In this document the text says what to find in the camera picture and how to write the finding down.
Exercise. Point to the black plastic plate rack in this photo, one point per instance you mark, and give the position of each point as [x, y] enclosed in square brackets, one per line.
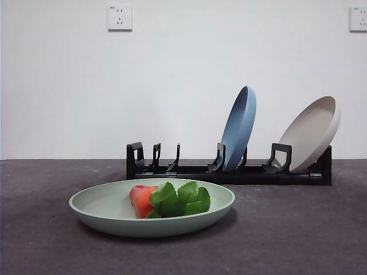
[258, 177]

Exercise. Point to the pale green round plate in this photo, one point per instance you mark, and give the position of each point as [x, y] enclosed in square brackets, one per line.
[109, 220]

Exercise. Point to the blue round plate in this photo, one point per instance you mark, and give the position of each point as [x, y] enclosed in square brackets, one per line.
[241, 134]

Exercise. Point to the white wall socket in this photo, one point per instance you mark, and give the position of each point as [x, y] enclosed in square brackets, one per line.
[120, 17]
[359, 18]

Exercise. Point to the orange toy carrot green leaves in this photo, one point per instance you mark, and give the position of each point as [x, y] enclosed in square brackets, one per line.
[140, 200]

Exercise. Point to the beige round plate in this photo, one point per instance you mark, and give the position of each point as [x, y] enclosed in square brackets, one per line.
[308, 137]

